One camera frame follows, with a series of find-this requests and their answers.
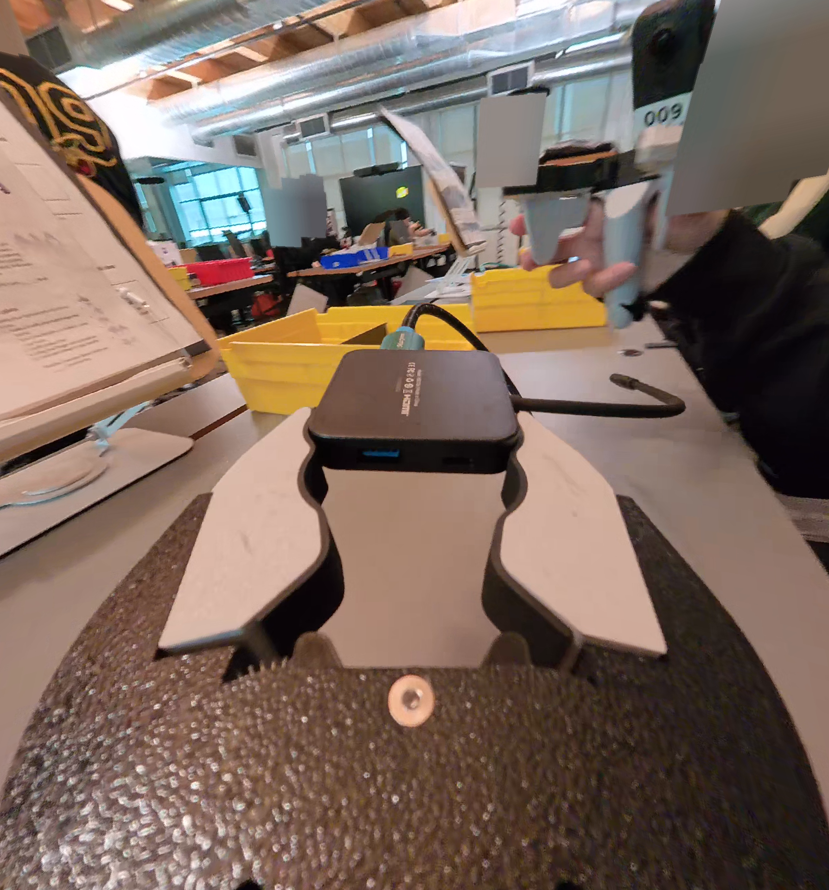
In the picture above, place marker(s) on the black television screen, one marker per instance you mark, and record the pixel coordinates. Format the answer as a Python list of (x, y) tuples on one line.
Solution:
[(380, 201)]

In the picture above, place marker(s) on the printed paper sheet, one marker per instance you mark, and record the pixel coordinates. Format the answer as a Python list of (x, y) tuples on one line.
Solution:
[(39, 278)]

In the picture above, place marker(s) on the grey desk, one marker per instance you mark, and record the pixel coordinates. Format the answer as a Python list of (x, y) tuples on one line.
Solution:
[(665, 452)]

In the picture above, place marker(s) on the person's right forearm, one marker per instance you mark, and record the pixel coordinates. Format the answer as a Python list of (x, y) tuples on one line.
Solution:
[(769, 347)]

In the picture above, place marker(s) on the red plastic bin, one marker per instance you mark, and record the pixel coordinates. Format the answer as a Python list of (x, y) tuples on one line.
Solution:
[(216, 270)]

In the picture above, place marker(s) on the black square hub adapter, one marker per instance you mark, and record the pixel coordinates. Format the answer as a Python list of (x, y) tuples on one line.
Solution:
[(414, 396)]

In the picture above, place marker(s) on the yellow plastic bin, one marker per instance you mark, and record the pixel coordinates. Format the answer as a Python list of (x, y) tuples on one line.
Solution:
[(282, 375), (526, 306)]

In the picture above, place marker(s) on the black gold-patterned cap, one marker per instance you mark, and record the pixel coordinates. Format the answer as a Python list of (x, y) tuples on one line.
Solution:
[(60, 118)]

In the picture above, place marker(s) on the blue plastic bin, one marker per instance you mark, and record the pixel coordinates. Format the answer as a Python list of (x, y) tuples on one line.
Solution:
[(352, 258)]

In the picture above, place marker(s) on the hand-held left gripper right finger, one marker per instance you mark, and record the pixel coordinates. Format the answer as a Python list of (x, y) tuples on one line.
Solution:
[(581, 549)]

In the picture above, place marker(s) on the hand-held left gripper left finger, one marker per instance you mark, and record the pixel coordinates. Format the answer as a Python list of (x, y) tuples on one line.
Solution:
[(247, 542)]

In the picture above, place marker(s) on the silver ventilation duct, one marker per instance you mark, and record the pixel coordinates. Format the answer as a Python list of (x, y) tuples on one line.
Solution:
[(387, 76)]

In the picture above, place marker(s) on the wooden document stand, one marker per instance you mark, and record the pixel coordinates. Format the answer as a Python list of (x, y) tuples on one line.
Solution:
[(122, 459)]

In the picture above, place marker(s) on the person's right hand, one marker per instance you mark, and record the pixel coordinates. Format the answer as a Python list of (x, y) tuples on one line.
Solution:
[(595, 278)]

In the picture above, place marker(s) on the white document stand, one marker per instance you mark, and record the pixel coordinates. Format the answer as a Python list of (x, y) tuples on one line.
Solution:
[(442, 188)]

